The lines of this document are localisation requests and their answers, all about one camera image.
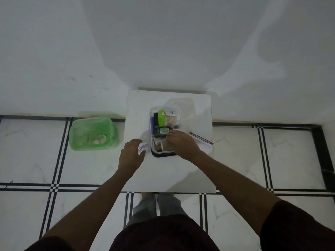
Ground long white ointment box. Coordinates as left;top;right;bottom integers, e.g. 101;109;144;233
189;131;214;146

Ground person's right hand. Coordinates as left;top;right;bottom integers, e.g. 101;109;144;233
166;129;202;161

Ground person's left forearm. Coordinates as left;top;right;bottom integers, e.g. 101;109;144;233
43;170;132;244

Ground clear first aid box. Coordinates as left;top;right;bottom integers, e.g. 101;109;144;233
148;105;183;158

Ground person's right forearm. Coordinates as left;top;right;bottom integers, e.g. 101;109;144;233
190;151;281;230

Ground person's left hand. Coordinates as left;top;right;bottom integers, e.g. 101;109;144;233
117;138;146;176

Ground green plastic basket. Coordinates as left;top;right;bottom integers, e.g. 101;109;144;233
69;117;118;152

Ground maroon shirt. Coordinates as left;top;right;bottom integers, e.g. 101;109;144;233
24;200;335;251

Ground green capped swab packet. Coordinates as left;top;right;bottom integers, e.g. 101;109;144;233
157;109;181;127

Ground grey trousers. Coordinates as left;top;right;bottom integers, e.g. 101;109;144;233
126;192;189;226

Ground brown glass bottle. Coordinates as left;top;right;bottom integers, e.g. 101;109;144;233
154;126;172;137

